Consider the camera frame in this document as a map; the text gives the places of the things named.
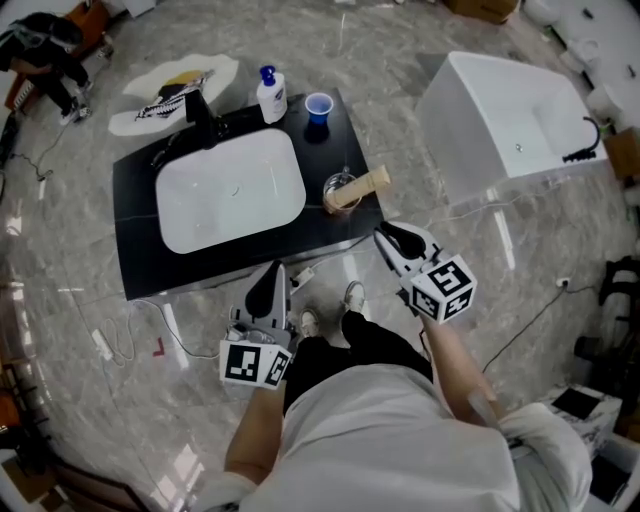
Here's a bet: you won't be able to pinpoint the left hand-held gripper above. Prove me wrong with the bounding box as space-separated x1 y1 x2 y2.
219 260 298 392

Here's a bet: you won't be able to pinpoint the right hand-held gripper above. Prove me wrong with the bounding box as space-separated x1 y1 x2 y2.
373 220 479 327

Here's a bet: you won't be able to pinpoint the tan kraft paper bag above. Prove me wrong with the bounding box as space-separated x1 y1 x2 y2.
333 164 392 208

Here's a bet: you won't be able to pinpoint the clear glass cup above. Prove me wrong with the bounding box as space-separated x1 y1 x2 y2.
322 172 364 217

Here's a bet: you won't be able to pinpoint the person's left forearm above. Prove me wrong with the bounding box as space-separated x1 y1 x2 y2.
224 384 287 486

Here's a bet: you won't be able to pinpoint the person's right forearm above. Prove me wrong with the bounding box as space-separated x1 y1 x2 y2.
423 319 499 427

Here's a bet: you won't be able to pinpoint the blue plastic cup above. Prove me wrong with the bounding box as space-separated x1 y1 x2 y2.
304 92 335 127

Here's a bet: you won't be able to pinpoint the person's left shoe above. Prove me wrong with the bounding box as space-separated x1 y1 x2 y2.
298 308 322 339

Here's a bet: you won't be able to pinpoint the person's shoe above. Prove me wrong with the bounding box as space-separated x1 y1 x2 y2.
298 308 322 339
343 280 367 314

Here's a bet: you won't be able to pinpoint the person's right shoe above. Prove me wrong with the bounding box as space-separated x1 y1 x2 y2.
343 280 367 314

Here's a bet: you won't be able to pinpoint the person's black trousers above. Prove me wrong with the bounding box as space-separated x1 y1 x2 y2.
283 309 434 417

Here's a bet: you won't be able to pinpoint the white sink basin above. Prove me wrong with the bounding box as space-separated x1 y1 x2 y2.
154 128 308 256

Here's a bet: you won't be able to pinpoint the black-top vanity cabinet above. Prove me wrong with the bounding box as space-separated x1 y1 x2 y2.
112 88 386 303

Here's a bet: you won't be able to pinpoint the white bathtub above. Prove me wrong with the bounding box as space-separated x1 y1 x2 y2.
415 50 609 207

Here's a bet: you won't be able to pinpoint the person's white shirt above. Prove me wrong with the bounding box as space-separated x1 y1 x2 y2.
192 363 594 512

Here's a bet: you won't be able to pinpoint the black sink faucet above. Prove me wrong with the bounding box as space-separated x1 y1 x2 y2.
184 88 222 151

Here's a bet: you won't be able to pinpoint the white blue-pump lotion bottle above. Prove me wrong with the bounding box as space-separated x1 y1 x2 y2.
256 65 290 126

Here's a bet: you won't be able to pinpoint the black bathtub faucet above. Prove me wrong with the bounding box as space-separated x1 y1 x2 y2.
562 116 602 164

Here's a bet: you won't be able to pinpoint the black equipment stand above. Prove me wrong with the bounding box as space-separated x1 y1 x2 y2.
597 254 640 322

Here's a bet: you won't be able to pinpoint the black tablet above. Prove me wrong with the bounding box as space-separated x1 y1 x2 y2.
552 387 609 422

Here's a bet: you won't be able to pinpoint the cardboard box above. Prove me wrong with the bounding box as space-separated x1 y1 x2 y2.
602 127 640 182
444 0 519 26

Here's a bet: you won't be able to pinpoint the white patterned rug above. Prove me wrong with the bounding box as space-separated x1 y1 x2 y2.
108 53 241 138

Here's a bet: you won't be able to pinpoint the marble side table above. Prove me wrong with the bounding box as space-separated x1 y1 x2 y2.
537 382 624 459

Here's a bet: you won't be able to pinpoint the orange storage box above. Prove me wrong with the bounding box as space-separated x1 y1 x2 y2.
63 0 112 57

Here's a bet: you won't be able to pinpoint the white cable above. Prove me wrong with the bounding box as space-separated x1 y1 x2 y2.
102 294 222 367

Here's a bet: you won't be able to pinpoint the black cable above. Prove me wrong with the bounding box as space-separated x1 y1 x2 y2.
482 284 597 374

